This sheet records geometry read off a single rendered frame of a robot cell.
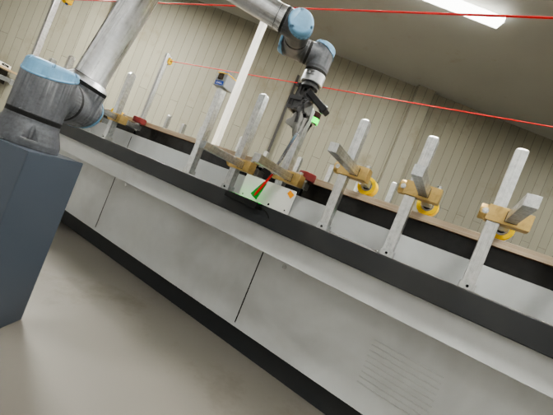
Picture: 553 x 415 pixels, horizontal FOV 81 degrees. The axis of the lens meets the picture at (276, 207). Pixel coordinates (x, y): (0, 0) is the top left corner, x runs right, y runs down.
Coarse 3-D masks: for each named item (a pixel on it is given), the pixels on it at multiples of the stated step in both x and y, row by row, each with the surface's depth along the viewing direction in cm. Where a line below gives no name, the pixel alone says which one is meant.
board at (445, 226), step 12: (168, 132) 199; (348, 192) 140; (372, 204) 136; (384, 204) 132; (420, 216) 125; (444, 228) 120; (456, 228) 119; (516, 252) 109; (528, 252) 108; (552, 264) 105
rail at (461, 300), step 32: (64, 128) 214; (128, 160) 178; (192, 192) 153; (224, 192) 144; (288, 224) 127; (320, 224) 123; (352, 256) 113; (384, 256) 108; (416, 288) 102; (448, 288) 98; (480, 320) 93; (512, 320) 90; (544, 352) 86
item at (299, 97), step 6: (300, 84) 129; (306, 84) 126; (312, 84) 126; (300, 90) 129; (306, 90) 131; (312, 90) 129; (294, 96) 127; (300, 96) 126; (306, 96) 127; (288, 102) 129; (294, 102) 128; (300, 102) 126; (306, 102) 125; (312, 102) 128; (288, 108) 129; (294, 108) 127; (306, 108) 127; (312, 108) 130; (306, 114) 129
